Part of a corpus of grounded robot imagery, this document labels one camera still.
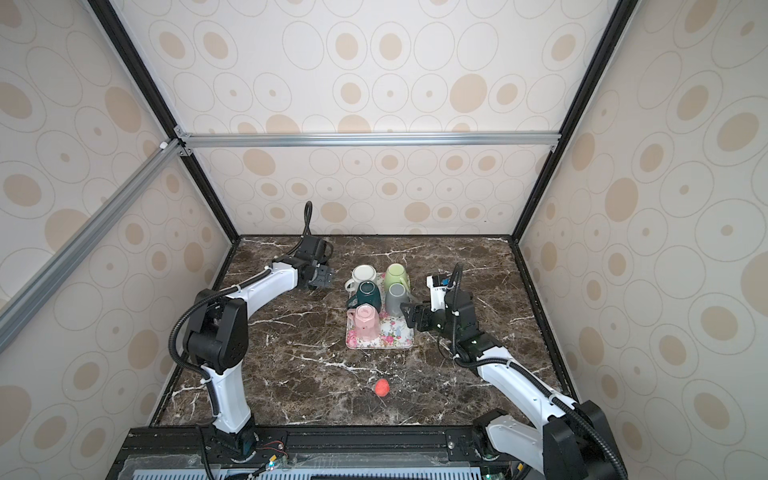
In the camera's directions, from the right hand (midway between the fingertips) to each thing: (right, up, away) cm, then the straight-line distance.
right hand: (414, 303), depth 83 cm
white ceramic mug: (-17, +7, +17) cm, 25 cm away
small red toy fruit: (-9, -22, -2) cm, 24 cm away
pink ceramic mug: (-13, -6, +2) cm, 15 cm away
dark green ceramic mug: (-13, +2, +7) cm, 15 cm away
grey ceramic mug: (-5, +2, +8) cm, 9 cm away
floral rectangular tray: (-5, -11, +11) cm, 17 cm away
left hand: (-29, +10, +14) cm, 34 cm away
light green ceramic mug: (-5, +8, +14) cm, 17 cm away
